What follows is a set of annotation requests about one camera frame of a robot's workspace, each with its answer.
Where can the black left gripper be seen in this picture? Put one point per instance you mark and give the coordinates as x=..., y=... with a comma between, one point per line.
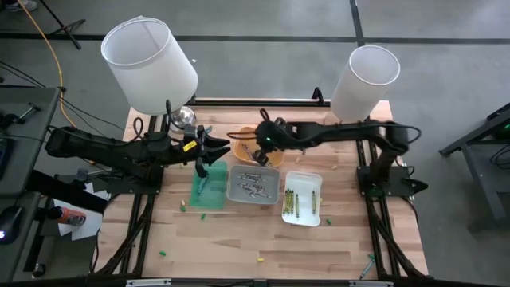
x=201, y=159

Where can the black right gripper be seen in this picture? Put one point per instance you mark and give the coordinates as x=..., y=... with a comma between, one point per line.
x=269, y=137

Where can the orange plastic bin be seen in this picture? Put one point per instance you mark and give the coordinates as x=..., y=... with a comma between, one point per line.
x=241, y=157

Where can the green translucent plastic bin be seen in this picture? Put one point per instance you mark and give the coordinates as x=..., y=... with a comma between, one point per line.
x=213, y=191

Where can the grey plastic bin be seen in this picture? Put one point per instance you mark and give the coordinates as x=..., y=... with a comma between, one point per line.
x=255, y=201

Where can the white plastic bin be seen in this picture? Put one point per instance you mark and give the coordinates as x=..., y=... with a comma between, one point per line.
x=304, y=199

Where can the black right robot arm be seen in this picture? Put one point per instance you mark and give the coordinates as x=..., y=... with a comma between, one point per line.
x=350, y=131

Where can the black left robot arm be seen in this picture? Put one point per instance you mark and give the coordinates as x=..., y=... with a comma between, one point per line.
x=99, y=145

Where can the yellow tape tag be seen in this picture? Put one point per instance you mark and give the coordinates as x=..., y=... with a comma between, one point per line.
x=190, y=146

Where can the black table clamp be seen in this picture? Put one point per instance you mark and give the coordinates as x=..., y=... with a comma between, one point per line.
x=317, y=96

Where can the white-shade lamp, silver base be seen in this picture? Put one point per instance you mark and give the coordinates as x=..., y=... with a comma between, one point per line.
x=147, y=64

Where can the white paper towel roll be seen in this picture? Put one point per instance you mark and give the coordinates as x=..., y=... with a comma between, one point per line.
x=366, y=83

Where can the white paper sheets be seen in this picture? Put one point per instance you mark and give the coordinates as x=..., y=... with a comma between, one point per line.
x=89, y=227

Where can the orange spray can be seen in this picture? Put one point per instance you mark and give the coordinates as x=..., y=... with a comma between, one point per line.
x=69, y=217

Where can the grey side desk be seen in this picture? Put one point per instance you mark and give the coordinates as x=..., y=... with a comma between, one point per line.
x=28, y=159

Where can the black hand tool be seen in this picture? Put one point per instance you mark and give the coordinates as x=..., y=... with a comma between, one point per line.
x=30, y=109

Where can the black tripod stand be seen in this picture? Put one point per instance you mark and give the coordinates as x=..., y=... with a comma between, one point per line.
x=63, y=28

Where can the small black cap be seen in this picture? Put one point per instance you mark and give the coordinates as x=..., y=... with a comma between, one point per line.
x=38, y=271

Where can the black computer mouse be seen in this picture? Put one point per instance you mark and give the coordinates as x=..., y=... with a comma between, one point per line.
x=10, y=223

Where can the grey metal side stand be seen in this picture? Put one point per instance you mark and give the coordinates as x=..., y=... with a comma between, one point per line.
x=485, y=187

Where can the black box with green light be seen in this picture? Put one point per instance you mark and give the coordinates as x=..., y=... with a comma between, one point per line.
x=504, y=127

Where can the person's shoe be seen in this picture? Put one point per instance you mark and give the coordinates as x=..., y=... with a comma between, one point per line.
x=22, y=5

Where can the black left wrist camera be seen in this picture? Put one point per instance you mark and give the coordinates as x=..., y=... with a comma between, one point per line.
x=190, y=130

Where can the silver metal bracket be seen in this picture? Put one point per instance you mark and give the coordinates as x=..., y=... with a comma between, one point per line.
x=147, y=282
x=370, y=284

